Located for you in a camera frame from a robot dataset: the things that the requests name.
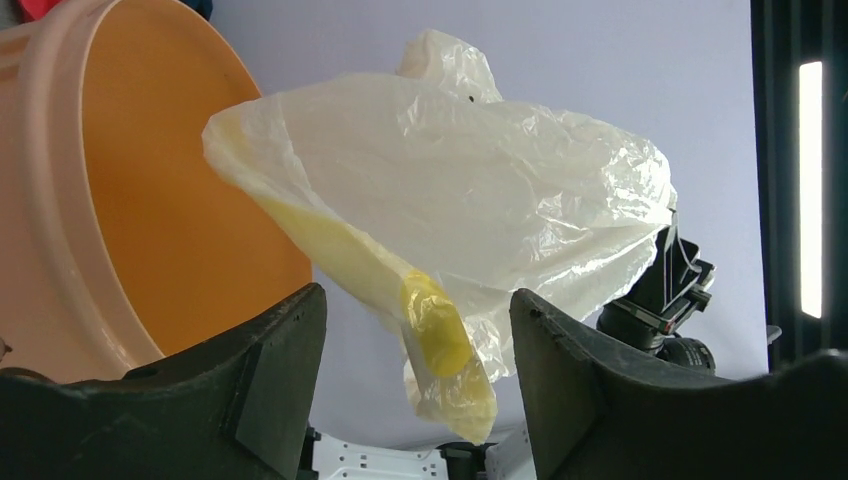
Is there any navy blue cloth garment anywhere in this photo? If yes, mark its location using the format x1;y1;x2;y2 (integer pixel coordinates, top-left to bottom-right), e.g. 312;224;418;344
180;0;214;21

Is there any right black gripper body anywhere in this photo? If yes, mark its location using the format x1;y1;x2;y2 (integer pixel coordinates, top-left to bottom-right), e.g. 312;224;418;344
596;212;716;374

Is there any pale yellow trash bag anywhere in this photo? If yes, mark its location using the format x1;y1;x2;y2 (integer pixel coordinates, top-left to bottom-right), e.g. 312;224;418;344
202;30;677;444

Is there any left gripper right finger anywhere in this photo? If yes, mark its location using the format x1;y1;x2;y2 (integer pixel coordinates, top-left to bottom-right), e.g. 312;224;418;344
509;289;847;479

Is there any ceiling light strip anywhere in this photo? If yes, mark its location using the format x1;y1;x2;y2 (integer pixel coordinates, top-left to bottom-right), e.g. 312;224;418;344
798;61;823;319

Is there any red cloth garment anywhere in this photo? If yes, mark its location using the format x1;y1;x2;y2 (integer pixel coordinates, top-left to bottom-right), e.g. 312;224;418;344
15;0;61;23

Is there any orange plastic trash bin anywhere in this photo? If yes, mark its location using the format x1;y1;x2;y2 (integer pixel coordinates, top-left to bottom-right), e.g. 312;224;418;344
1;1;312;384

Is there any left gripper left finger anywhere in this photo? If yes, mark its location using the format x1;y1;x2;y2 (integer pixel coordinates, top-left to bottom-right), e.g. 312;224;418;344
1;283;327;479

